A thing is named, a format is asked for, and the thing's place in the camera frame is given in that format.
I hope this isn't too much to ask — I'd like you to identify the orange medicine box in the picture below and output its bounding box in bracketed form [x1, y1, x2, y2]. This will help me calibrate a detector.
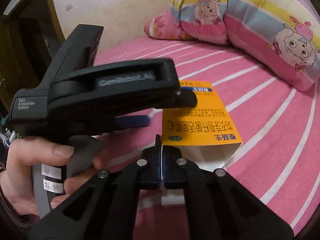
[159, 80, 243, 207]

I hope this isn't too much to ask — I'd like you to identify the person's left hand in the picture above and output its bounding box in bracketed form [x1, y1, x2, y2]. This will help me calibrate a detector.
[1, 137, 110, 216]

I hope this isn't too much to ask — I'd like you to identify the brown wooden door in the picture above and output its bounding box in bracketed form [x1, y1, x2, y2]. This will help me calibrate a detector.
[0, 17, 51, 111]

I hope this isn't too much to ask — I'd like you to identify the pink floral pillow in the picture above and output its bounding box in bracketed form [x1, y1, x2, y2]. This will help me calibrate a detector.
[144, 10, 195, 41]

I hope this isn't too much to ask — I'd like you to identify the pink striped bed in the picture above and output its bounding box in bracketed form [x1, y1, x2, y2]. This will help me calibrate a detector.
[95, 37, 319, 239]

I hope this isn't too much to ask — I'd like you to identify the colourful sheep-print folded quilt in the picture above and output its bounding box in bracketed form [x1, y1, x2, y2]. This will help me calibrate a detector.
[170, 0, 319, 91]

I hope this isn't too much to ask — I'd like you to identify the white wall switch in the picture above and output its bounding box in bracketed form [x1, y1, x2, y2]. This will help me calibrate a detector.
[65, 3, 73, 11]

